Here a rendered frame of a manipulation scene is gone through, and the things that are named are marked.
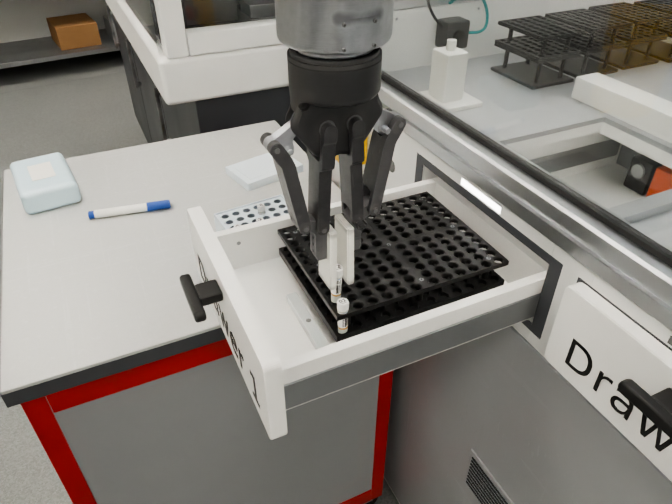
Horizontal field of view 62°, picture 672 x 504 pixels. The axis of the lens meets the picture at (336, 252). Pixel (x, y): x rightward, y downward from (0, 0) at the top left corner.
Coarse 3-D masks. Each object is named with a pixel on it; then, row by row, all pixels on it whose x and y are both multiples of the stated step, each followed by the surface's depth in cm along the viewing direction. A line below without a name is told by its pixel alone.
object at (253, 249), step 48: (384, 192) 79; (432, 192) 82; (240, 240) 72; (288, 288) 71; (528, 288) 63; (288, 336) 64; (384, 336) 56; (432, 336) 60; (480, 336) 64; (288, 384) 54; (336, 384) 57
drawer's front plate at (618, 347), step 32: (576, 288) 57; (576, 320) 57; (608, 320) 53; (576, 352) 59; (608, 352) 54; (640, 352) 51; (576, 384) 60; (608, 384) 56; (640, 384) 52; (608, 416) 57; (640, 416) 53; (640, 448) 54
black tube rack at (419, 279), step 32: (384, 224) 71; (416, 224) 71; (448, 224) 71; (288, 256) 71; (384, 256) 66; (416, 256) 66; (448, 256) 66; (480, 256) 66; (352, 288) 61; (384, 288) 62; (416, 288) 65; (448, 288) 65; (480, 288) 65; (352, 320) 61; (384, 320) 61
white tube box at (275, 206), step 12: (252, 204) 95; (264, 204) 95; (276, 204) 95; (216, 216) 91; (228, 216) 92; (240, 216) 92; (252, 216) 93; (264, 216) 92; (276, 216) 93; (216, 228) 93; (228, 228) 89
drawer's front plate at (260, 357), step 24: (192, 216) 67; (192, 240) 72; (216, 240) 63; (216, 264) 60; (240, 288) 57; (216, 312) 68; (240, 312) 54; (240, 336) 55; (264, 336) 51; (264, 360) 49; (264, 384) 50; (264, 408) 53
